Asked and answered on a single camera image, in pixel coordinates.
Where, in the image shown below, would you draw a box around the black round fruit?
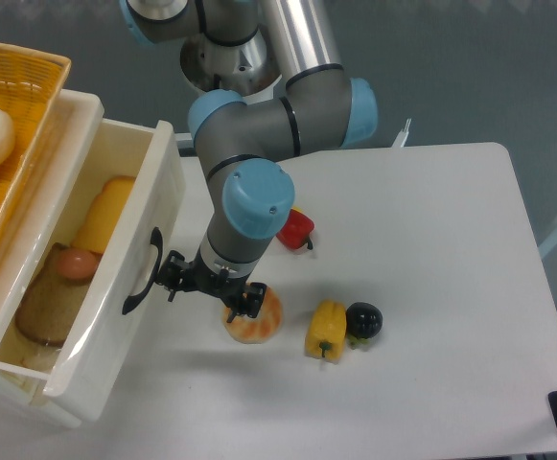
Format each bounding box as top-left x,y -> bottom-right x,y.
346,302 -> 383,347

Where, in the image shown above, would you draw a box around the white drawer cabinet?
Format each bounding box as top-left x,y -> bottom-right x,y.
0,90 -> 104,428

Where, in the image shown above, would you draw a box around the white bracket right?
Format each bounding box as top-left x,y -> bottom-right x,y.
391,118 -> 412,149

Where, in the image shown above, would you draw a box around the yellow bell pepper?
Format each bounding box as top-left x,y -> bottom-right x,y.
304,299 -> 347,363

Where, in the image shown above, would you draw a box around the white drawer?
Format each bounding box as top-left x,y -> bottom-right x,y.
0,119 -> 185,426

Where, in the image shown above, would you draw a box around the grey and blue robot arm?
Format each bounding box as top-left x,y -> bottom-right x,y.
121,1 -> 379,317

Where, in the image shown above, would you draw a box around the brown bread slice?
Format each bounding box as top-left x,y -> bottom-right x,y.
15,243 -> 95,347

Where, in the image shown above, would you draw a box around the yellow toast slice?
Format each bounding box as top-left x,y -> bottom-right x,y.
71,176 -> 135,254

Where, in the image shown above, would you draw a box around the orange wicker basket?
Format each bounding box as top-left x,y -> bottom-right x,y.
0,43 -> 71,243

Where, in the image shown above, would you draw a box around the orange glazed donut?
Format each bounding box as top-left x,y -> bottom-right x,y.
221,287 -> 284,344

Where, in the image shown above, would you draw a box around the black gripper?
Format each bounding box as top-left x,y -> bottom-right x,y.
154,250 -> 267,323

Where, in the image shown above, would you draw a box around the red bell pepper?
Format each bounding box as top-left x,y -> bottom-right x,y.
276,208 -> 314,251

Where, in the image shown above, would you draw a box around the brown egg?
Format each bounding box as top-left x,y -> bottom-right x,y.
56,248 -> 99,281

